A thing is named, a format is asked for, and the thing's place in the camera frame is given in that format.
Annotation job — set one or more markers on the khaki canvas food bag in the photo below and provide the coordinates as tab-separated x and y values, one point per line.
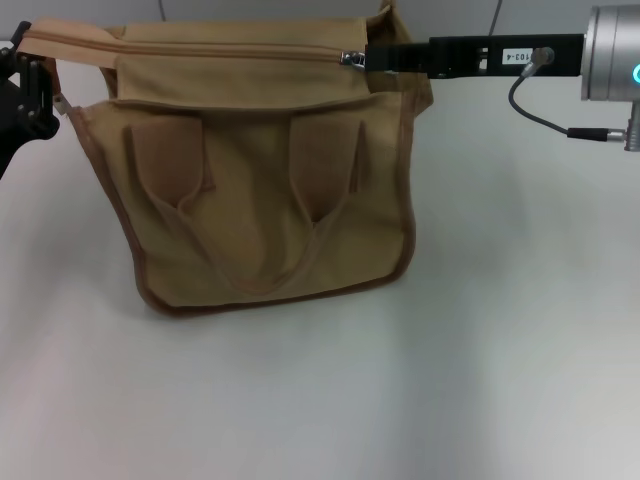
275	200

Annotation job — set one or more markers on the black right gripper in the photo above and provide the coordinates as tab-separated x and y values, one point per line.
465	57

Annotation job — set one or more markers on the silver metal zipper pull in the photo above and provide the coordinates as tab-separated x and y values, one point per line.
350	58

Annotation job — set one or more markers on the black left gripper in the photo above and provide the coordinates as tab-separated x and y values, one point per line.
15	130

